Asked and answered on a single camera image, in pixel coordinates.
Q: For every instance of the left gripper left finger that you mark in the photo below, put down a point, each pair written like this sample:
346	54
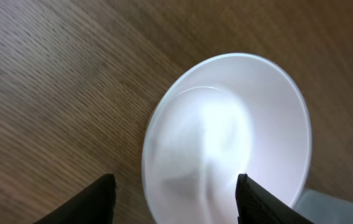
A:
93	205

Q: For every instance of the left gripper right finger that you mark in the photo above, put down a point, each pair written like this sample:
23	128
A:
258	206

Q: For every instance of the pink bowl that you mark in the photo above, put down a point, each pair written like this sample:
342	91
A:
228	115

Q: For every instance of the clear plastic storage container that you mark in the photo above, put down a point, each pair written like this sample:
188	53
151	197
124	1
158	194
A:
321	208

